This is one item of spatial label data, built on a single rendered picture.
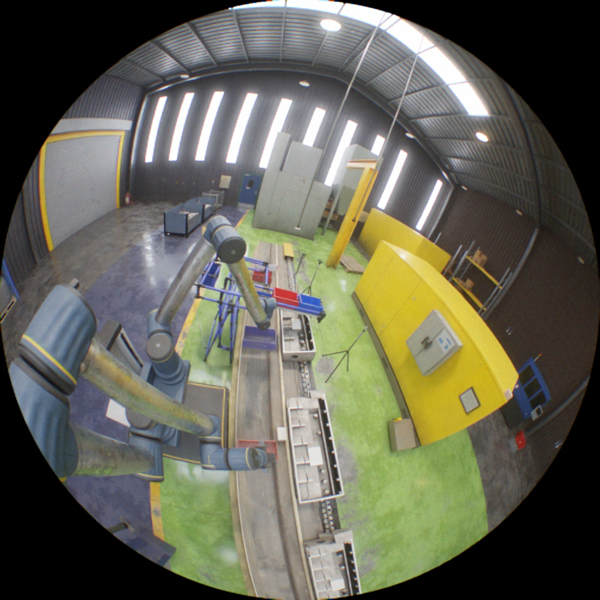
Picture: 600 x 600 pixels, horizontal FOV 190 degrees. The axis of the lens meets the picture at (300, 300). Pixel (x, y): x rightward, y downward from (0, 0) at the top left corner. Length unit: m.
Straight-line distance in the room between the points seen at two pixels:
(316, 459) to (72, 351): 1.61
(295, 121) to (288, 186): 5.25
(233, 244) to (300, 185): 6.96
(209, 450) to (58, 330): 0.71
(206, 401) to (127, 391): 1.83
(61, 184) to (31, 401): 10.43
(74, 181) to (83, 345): 10.79
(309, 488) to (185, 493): 1.54
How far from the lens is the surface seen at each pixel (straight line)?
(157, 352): 1.23
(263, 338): 1.94
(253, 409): 1.85
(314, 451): 1.67
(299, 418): 1.73
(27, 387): 0.39
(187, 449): 2.25
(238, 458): 0.82
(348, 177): 9.47
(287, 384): 2.00
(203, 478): 2.59
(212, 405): 2.28
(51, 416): 0.40
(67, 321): 0.41
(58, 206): 10.65
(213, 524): 2.74
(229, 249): 0.86
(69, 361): 0.41
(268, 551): 2.05
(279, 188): 7.67
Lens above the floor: 2.53
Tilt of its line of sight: 37 degrees down
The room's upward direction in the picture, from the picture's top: 21 degrees clockwise
